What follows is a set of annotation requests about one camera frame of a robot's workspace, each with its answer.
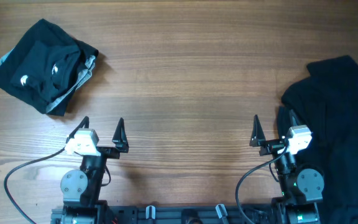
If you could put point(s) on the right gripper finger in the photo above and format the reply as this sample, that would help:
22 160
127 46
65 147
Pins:
294 119
257 137

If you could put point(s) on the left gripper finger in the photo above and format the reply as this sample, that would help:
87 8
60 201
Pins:
83 124
120 138

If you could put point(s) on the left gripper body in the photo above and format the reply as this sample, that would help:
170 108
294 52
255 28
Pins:
109 152

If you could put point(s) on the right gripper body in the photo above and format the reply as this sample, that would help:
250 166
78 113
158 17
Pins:
271 148

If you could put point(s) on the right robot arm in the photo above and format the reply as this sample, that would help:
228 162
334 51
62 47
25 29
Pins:
301 185

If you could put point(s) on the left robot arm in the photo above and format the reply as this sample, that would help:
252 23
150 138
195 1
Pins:
81 187

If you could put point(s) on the black clothes pile right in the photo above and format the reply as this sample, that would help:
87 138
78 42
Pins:
327 102

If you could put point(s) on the folded black clothes stack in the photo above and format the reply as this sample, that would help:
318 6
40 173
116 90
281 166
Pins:
46 67

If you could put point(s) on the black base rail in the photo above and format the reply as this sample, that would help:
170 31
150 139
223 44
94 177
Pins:
136 215

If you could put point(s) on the left white rail clip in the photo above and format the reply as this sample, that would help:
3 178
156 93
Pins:
150 212

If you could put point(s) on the white rail clip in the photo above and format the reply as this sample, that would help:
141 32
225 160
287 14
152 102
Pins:
150 212
222 213

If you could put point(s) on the right white rail clip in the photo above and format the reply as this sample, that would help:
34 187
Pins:
222 213

